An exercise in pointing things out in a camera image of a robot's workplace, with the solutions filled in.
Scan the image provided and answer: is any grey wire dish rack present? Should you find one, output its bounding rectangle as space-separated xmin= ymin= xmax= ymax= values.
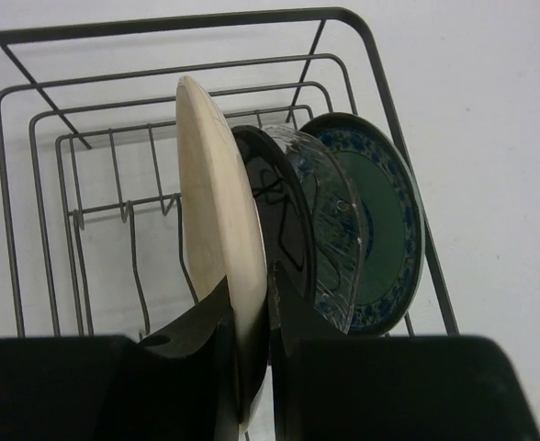
xmin=0 ymin=6 xmax=458 ymax=339

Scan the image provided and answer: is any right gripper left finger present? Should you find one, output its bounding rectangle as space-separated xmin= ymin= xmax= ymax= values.
xmin=0 ymin=282 xmax=239 ymax=440

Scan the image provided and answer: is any cream plate with green spot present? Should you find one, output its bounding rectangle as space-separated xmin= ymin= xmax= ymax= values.
xmin=175 ymin=75 xmax=268 ymax=432

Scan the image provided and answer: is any black glossy plate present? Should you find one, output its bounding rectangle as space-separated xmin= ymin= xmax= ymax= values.
xmin=231 ymin=125 xmax=317 ymax=329

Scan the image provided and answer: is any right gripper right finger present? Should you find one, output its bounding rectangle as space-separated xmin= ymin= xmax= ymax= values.
xmin=272 ymin=263 xmax=540 ymax=440

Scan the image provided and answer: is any clear glass plate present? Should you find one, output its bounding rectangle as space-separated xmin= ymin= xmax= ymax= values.
xmin=264 ymin=125 xmax=366 ymax=334

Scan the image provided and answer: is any blue patterned ceramic plate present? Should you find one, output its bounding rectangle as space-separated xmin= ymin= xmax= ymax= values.
xmin=302 ymin=112 xmax=425 ymax=335

